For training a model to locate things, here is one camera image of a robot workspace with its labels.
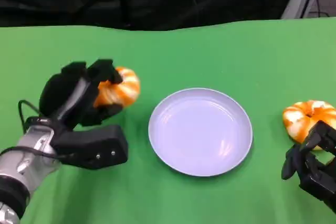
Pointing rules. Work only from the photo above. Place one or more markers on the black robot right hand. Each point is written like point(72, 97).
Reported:
point(315, 174)

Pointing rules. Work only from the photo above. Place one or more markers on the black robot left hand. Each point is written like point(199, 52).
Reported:
point(60, 90)

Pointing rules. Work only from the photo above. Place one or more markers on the orange white toy bread roll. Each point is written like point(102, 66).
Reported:
point(123, 90)
point(299, 121)

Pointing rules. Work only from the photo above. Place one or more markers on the lilac plate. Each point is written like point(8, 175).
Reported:
point(200, 132)

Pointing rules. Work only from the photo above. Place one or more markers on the green table cloth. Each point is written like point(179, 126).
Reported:
point(183, 56)

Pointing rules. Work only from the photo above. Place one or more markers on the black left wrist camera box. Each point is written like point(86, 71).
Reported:
point(99, 145)

